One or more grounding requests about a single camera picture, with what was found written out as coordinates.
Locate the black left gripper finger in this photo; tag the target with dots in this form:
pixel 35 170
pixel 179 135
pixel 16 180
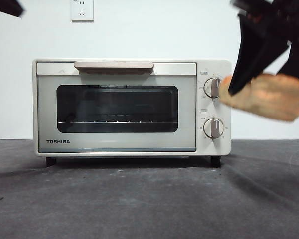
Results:
pixel 5 6

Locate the white Toshiba toaster oven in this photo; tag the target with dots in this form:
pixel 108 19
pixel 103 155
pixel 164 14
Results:
pixel 214 67

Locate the golden brown bread loaf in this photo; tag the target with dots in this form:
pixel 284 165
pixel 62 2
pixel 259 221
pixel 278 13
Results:
pixel 269 99

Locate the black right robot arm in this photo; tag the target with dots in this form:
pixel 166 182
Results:
pixel 296 22

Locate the round white oven knob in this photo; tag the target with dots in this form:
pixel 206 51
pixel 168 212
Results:
pixel 211 87
pixel 213 128

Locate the white wall power socket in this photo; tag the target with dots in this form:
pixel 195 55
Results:
pixel 82 11

